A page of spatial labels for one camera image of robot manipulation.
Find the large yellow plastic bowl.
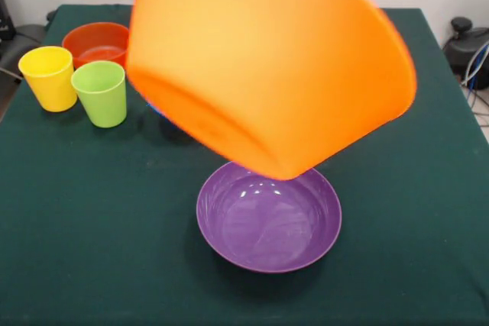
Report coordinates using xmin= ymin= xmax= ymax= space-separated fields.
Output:
xmin=125 ymin=0 xmax=418 ymax=182

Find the purple plastic bowl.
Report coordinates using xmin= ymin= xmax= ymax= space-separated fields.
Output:
xmin=196 ymin=160 xmax=343 ymax=274

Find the dark blue plastic bowl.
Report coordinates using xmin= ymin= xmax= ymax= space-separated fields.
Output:
xmin=146 ymin=99 xmax=179 ymax=132

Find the green plastic cup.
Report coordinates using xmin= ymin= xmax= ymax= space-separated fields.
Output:
xmin=70 ymin=60 xmax=128 ymax=128

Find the dark green tablecloth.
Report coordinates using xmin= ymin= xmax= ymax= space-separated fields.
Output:
xmin=0 ymin=4 xmax=489 ymax=326

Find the orange-red plastic bowl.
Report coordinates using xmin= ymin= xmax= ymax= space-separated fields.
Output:
xmin=61 ymin=21 xmax=131 ymax=70

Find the yellow plastic cup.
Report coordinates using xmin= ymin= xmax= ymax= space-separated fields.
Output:
xmin=18 ymin=46 xmax=79 ymax=113

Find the tangle of floor cables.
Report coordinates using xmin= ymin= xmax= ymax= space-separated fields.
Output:
xmin=460 ymin=43 xmax=489 ymax=128

